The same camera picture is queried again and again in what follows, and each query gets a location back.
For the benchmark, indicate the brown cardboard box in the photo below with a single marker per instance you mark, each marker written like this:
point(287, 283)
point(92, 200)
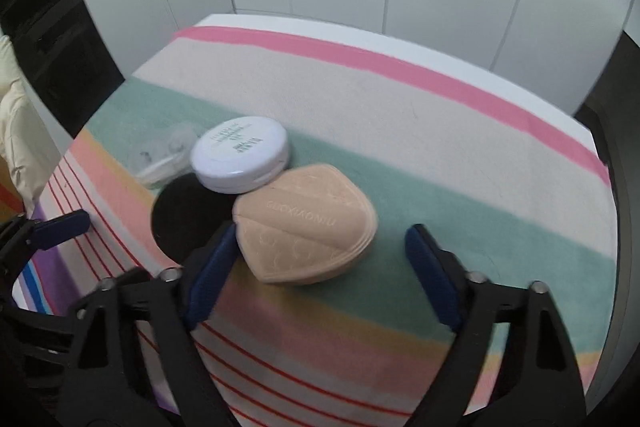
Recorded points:
point(10, 202)

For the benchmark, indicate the clear plastic packet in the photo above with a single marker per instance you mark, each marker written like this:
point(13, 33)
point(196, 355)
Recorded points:
point(160, 162)

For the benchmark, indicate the black round pad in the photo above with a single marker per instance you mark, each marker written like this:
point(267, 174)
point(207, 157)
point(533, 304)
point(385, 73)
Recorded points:
point(185, 217)

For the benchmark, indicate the dark glass cabinet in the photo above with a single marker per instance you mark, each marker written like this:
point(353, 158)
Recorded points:
point(45, 32)

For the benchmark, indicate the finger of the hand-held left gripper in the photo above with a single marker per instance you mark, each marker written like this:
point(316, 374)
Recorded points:
point(35, 327)
point(62, 227)

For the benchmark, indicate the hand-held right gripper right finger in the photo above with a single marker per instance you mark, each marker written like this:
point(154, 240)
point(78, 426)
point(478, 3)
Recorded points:
point(430, 272)

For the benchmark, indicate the white round compact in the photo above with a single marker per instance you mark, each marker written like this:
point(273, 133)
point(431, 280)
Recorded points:
point(240, 152)

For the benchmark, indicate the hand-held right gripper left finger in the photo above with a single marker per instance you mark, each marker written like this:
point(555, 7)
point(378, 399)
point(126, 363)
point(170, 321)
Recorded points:
point(210, 277)

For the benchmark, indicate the white table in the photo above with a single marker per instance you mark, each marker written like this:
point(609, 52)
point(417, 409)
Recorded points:
point(300, 24)

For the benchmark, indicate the striped colourful cloth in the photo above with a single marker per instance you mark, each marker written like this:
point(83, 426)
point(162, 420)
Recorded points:
point(400, 132)

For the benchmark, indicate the beige powder puff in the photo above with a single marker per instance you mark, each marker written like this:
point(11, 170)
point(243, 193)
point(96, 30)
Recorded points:
point(305, 222)

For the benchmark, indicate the cream padded chair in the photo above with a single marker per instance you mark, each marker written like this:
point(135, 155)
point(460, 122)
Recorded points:
point(20, 132)

